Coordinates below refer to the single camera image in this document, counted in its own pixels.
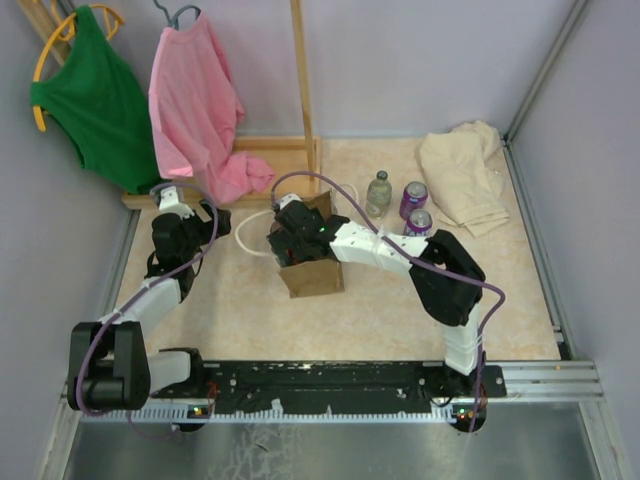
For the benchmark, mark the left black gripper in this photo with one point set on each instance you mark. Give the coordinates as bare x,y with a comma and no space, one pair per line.
223,222

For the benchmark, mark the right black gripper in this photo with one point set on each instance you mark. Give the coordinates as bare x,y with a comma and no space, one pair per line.
281,241

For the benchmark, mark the clear green-cap bottle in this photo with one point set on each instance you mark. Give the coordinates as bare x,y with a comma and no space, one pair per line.
379,194

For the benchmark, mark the purple Fanta can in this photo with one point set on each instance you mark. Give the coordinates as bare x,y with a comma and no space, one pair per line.
418,224

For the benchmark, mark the purple soda can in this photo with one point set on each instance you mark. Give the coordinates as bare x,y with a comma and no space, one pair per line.
414,196

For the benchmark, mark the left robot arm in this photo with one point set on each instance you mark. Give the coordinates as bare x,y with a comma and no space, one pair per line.
109,367

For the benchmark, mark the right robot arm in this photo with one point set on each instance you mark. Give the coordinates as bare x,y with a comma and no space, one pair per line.
446,279

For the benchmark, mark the wooden clothes rack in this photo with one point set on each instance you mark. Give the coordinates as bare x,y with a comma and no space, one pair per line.
295,159

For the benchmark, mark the pink t-shirt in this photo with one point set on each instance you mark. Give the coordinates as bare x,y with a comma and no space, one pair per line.
195,111

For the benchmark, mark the green tank top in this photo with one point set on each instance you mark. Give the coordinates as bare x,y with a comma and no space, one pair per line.
98,102

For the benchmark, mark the beige folded cloth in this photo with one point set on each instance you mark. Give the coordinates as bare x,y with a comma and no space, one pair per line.
461,184

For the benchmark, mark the grey clothes hanger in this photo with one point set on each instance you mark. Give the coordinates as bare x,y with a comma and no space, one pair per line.
173,19

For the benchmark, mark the yellow clothes hanger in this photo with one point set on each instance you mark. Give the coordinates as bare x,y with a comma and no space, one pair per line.
64,32

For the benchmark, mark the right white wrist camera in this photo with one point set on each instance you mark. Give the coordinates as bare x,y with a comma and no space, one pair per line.
287,199

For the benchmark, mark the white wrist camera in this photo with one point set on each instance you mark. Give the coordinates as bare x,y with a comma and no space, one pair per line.
169,201
287,199

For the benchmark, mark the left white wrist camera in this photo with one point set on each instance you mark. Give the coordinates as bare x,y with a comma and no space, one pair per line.
169,201

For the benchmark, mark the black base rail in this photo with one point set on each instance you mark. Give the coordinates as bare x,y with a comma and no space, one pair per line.
337,391

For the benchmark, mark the aluminium frame rail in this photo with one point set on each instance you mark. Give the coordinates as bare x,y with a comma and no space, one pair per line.
526,382

